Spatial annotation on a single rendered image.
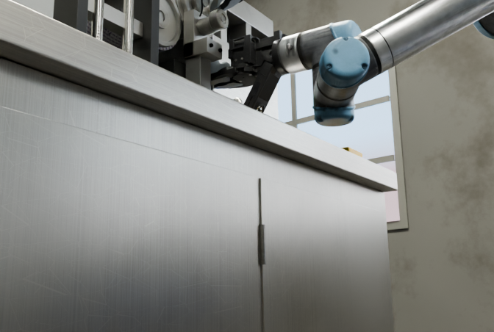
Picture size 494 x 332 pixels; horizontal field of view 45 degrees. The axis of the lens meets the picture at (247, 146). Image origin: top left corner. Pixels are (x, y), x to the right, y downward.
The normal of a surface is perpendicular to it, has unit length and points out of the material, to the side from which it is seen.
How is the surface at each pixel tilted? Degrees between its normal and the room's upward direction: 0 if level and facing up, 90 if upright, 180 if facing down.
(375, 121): 90
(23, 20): 90
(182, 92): 90
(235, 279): 90
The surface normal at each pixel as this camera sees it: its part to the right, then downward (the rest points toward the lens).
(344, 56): -0.03, -0.24
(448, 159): -0.69, -0.16
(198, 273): 0.84, -0.15
